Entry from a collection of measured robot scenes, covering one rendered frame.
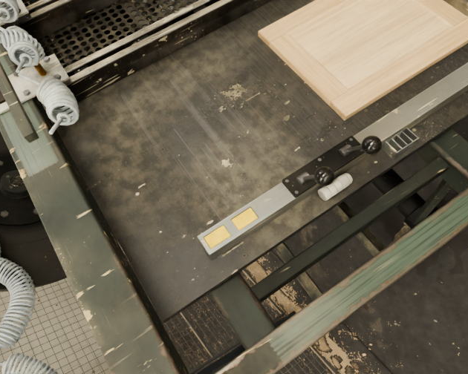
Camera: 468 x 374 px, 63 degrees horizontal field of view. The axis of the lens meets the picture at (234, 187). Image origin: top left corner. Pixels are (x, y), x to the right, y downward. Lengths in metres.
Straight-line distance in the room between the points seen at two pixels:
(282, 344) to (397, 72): 0.73
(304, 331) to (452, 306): 1.88
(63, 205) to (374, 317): 2.36
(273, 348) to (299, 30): 0.84
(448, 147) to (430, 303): 1.66
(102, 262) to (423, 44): 0.97
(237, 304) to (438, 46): 0.85
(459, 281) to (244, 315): 1.80
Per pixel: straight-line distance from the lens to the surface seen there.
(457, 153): 1.09
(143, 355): 0.73
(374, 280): 0.80
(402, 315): 2.76
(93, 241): 0.81
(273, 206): 0.83
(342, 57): 1.13
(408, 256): 0.83
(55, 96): 0.89
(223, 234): 0.81
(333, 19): 1.23
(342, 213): 2.48
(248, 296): 0.85
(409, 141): 0.99
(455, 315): 2.61
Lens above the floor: 2.14
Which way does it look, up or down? 39 degrees down
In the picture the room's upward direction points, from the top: 106 degrees counter-clockwise
